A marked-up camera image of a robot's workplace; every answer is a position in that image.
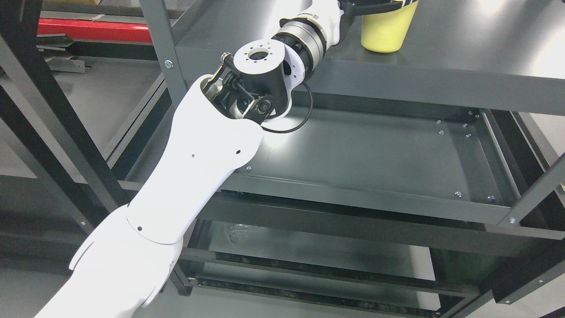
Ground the red metal beam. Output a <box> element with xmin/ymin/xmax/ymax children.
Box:
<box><xmin>37</xmin><ymin>18</ymin><xmax>153</xmax><ymax>43</ymax></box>

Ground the yellow plastic cup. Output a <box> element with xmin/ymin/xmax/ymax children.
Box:
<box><xmin>361</xmin><ymin>0</ymin><xmax>418</xmax><ymax>53</ymax></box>

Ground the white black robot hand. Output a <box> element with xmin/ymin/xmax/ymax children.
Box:
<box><xmin>298</xmin><ymin>0</ymin><xmax>404</xmax><ymax>46</ymax></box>

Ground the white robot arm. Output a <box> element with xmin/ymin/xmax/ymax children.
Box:
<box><xmin>37</xmin><ymin>7</ymin><xmax>342</xmax><ymax>318</ymax></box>

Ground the black metal shelf rack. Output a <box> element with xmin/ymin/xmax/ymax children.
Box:
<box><xmin>1</xmin><ymin>0</ymin><xmax>564</xmax><ymax>318</ymax></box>

